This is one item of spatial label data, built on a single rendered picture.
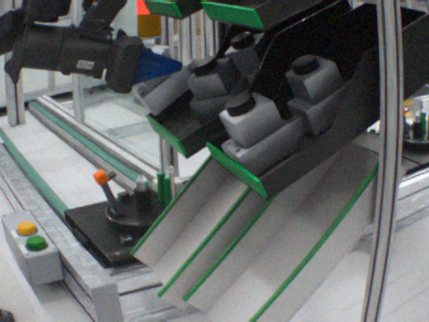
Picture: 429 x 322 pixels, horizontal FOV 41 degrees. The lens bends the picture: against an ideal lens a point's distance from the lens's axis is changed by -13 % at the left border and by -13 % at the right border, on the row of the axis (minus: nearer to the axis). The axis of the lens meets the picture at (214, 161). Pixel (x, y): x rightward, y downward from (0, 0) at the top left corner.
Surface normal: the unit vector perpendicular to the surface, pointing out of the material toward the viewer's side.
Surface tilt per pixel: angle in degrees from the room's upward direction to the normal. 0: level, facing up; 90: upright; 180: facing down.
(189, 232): 45
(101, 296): 90
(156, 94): 91
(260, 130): 90
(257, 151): 90
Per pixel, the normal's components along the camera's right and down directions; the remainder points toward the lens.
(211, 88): -0.40, 0.60
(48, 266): 0.52, 0.26
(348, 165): -0.68, -0.56
